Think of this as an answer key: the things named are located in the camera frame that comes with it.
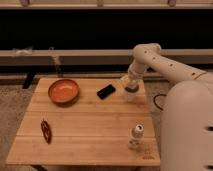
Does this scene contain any black cable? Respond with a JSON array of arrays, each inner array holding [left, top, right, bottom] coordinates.
[[153, 93, 168, 112]]

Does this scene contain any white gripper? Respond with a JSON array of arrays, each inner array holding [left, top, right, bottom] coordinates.
[[121, 72, 142, 92]]

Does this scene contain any small white bottle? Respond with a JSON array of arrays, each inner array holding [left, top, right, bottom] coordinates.
[[128, 124, 144, 149]]

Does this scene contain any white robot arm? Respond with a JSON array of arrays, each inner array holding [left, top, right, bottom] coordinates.
[[124, 43, 213, 171]]

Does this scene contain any wooden table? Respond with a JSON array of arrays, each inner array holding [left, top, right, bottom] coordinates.
[[6, 78, 160, 166]]

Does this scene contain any wooden rail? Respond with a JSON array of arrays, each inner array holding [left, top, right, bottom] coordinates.
[[0, 49, 213, 66]]

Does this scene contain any black rectangular block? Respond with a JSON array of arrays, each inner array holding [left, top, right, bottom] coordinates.
[[97, 84, 116, 99]]

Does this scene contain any orange bowl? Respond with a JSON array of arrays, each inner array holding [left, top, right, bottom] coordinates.
[[48, 79, 80, 104]]

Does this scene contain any red chili pepper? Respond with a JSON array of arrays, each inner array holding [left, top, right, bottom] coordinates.
[[41, 120, 52, 144]]

